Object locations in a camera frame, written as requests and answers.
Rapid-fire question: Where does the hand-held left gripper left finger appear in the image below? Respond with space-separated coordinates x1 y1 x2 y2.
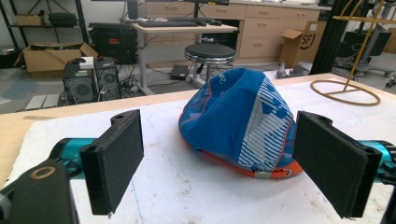
79 108 145 217

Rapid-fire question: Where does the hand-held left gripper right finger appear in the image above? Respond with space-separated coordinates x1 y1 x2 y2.
292 110 383 219

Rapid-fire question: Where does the blue and orange cap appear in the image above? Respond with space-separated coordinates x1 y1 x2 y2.
177 67 304 180

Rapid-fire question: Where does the black computer tower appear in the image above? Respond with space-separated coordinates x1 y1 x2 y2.
62 56 121 105

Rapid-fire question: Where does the yellow metal hoop stand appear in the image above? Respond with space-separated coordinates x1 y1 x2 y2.
310 0 396 107

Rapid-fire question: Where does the small black flat box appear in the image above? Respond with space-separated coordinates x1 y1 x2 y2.
169 63 190 81

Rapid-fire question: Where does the black equipment case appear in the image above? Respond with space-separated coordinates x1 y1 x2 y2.
88 21 138 65

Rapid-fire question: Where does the open cardboard box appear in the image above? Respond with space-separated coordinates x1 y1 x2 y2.
14 41 99 74

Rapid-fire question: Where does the printed cardboard box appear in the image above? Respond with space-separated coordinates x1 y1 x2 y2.
278 21 328 69

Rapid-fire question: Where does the grey wheeled stand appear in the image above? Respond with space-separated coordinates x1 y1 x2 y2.
334 0 396 89

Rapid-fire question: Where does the round black stool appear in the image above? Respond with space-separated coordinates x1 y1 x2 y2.
184 42 238 88

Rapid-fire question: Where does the black keyboard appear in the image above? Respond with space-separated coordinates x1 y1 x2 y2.
136 20 199 28

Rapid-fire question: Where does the wooden drawer cabinet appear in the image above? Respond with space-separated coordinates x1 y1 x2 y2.
138 1 332 66

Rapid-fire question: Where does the light wooden desk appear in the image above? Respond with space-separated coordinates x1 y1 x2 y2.
130 21 239 96

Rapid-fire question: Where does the black monitor stand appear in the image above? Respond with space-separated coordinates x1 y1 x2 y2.
126 0 140 21

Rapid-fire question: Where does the black metal shelf rack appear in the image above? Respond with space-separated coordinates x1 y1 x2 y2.
0 0 90 68

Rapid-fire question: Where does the black metal post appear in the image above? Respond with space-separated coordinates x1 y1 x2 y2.
310 0 353 76

